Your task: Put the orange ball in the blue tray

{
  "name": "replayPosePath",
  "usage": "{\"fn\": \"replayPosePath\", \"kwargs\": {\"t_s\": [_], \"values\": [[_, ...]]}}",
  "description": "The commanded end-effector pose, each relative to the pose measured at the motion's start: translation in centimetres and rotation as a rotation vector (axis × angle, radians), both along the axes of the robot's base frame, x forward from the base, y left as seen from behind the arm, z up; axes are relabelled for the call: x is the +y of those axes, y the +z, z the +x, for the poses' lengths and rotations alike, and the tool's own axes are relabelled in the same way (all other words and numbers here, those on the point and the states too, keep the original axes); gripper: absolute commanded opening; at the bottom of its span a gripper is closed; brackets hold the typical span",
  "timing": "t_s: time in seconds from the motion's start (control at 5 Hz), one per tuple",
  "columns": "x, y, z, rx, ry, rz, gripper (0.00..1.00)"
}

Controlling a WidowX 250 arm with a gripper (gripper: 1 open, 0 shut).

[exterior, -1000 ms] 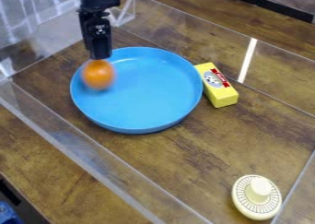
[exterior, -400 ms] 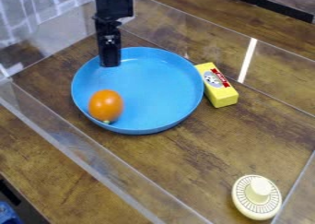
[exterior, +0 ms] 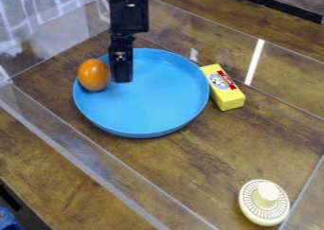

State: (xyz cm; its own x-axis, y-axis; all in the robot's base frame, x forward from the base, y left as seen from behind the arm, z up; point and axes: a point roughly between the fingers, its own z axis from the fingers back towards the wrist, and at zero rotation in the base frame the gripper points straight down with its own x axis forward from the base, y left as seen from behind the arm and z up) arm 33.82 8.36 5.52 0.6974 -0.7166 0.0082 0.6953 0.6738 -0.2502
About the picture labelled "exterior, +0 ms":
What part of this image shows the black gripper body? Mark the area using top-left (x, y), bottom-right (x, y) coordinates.
top-left (109, 0), bottom-right (150, 49)

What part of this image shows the orange ball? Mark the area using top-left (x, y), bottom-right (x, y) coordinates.
top-left (78, 59), bottom-right (112, 91)

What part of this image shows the clear acrylic enclosure wall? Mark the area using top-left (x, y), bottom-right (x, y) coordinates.
top-left (0, 0), bottom-right (324, 230)

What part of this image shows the yellow butter block toy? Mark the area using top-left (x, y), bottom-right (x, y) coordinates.
top-left (201, 63), bottom-right (246, 111)

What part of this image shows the blue object at corner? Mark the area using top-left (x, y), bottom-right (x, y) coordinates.
top-left (0, 206), bottom-right (23, 230)

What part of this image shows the blue round tray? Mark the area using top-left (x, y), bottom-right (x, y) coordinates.
top-left (73, 48), bottom-right (209, 138)

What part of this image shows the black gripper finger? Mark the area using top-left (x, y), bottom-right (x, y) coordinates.
top-left (109, 46), bottom-right (133, 83)

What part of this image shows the cream round knob lid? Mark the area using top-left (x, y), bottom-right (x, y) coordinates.
top-left (239, 179), bottom-right (290, 226)

